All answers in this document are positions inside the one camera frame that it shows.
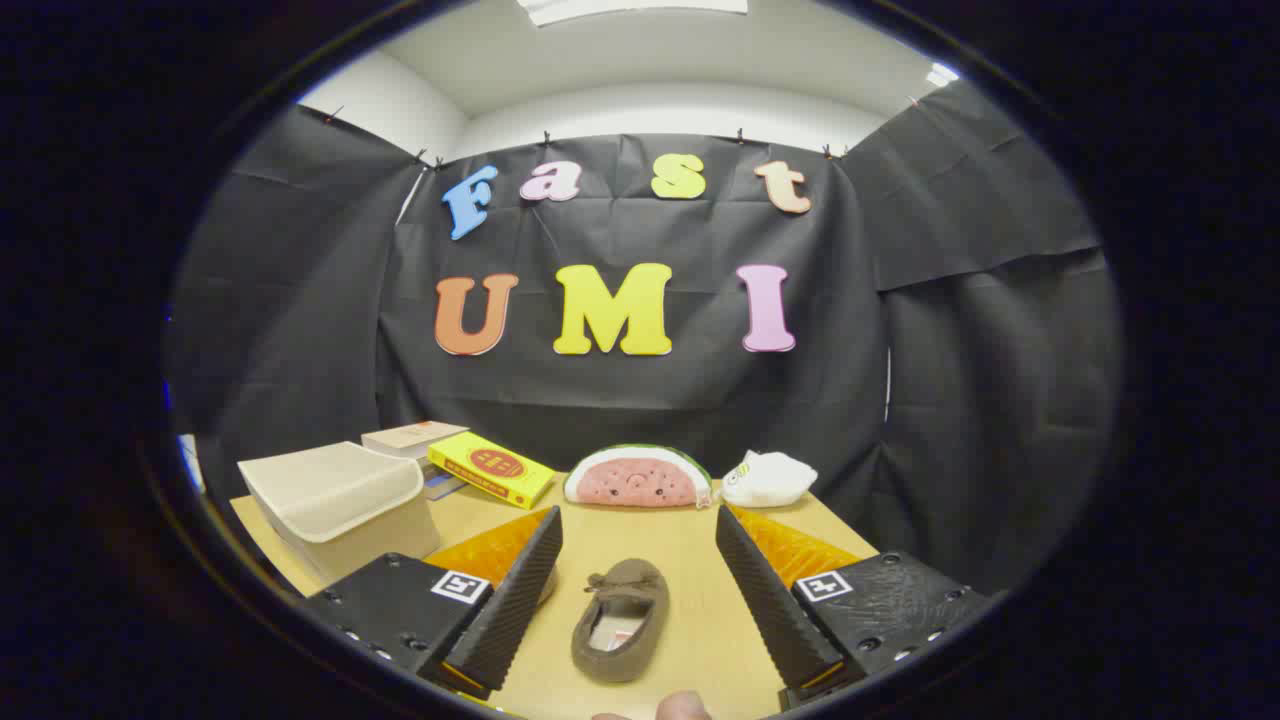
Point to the large ceiling light panel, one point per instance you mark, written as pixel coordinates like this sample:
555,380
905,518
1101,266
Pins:
630,8

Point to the small ceiling light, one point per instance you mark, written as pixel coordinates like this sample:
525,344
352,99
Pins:
941,74

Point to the blue book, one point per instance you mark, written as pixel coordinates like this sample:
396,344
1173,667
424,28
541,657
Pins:
440,486

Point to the black backdrop cloth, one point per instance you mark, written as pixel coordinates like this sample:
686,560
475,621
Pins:
620,400

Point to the yellow book with red circle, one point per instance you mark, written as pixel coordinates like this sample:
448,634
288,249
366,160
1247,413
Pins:
490,468

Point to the beige fabric storage box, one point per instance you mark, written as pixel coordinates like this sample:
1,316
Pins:
330,490

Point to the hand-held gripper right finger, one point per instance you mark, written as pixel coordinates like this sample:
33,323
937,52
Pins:
775,610

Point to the white plush toy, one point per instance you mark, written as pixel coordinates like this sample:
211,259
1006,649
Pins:
770,480

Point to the watermelon slice plush toy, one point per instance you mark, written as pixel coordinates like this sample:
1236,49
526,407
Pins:
635,480

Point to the brown fuzzy moccasin shoe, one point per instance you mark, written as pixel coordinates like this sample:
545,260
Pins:
620,650

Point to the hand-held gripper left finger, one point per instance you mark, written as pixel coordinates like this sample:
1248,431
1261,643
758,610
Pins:
510,600

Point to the beige book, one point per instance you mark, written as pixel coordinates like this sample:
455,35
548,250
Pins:
410,436

